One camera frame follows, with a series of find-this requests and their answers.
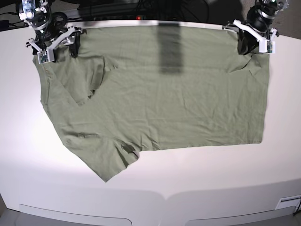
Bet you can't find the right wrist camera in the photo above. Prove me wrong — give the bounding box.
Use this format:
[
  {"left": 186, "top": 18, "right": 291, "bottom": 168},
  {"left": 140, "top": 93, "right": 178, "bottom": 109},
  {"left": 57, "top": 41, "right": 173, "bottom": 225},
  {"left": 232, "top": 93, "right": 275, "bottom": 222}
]
[{"left": 37, "top": 51, "right": 55, "bottom": 64}]

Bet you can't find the black power strip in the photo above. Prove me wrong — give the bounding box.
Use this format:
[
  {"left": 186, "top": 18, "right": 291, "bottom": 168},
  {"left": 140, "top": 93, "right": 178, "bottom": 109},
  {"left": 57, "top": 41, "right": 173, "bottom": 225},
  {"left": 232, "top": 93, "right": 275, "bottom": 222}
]
[{"left": 93, "top": 15, "right": 148, "bottom": 21}]

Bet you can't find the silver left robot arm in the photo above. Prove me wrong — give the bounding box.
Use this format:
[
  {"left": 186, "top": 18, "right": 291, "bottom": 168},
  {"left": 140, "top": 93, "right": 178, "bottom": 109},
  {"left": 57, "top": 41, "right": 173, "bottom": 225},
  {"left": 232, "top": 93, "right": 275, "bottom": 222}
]
[{"left": 222, "top": 0, "right": 289, "bottom": 55}]

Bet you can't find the green T-shirt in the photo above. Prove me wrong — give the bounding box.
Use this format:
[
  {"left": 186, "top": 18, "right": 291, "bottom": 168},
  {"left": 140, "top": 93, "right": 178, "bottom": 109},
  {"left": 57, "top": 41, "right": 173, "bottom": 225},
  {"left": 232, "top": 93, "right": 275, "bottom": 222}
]
[{"left": 33, "top": 25, "right": 269, "bottom": 181}]

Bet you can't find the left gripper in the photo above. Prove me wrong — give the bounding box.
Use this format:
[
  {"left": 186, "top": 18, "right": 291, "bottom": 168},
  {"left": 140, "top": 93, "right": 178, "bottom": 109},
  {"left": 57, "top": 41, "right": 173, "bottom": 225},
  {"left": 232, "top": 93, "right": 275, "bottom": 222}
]
[{"left": 223, "top": 7, "right": 279, "bottom": 55}]

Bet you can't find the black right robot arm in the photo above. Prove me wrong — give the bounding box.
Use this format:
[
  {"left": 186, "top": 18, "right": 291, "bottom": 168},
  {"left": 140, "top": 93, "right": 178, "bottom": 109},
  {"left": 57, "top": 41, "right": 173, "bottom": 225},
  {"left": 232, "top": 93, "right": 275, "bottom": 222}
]
[{"left": 18, "top": 0, "right": 87, "bottom": 64}]

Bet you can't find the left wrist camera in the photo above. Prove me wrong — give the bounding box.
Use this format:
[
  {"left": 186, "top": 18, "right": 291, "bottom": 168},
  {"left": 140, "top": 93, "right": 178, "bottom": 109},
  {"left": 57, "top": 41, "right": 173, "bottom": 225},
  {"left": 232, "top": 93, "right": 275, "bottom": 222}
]
[{"left": 259, "top": 40, "right": 276, "bottom": 54}]

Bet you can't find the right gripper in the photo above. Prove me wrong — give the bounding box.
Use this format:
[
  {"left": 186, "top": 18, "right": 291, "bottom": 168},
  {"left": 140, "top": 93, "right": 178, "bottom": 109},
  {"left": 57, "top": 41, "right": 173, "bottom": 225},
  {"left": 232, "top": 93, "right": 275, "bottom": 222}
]
[{"left": 25, "top": 14, "right": 86, "bottom": 58}]

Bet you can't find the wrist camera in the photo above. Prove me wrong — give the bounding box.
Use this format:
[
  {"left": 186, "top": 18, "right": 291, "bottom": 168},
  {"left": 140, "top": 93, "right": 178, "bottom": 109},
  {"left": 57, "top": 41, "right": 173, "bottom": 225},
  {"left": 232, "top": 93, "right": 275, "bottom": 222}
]
[
  {"left": 259, "top": 40, "right": 276, "bottom": 54},
  {"left": 37, "top": 51, "right": 55, "bottom": 64}
]

